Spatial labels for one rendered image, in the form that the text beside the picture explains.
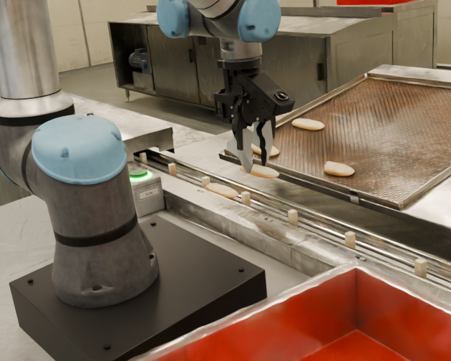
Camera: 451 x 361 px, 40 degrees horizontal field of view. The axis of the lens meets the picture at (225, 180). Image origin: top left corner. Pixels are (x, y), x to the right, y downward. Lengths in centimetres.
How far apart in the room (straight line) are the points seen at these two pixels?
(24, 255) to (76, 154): 49
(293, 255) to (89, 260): 35
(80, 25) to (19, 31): 773
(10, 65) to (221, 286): 42
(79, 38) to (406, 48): 506
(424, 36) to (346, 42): 99
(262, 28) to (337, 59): 300
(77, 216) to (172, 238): 22
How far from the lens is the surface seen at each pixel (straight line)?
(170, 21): 104
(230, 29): 95
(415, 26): 474
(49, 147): 81
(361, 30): 407
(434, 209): 109
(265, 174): 116
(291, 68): 416
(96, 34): 872
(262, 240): 109
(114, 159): 81
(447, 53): 541
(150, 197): 131
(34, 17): 90
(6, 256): 127
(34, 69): 91
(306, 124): 147
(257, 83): 111
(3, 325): 104
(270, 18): 95
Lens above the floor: 132
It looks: 20 degrees down
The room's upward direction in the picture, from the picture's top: 6 degrees counter-clockwise
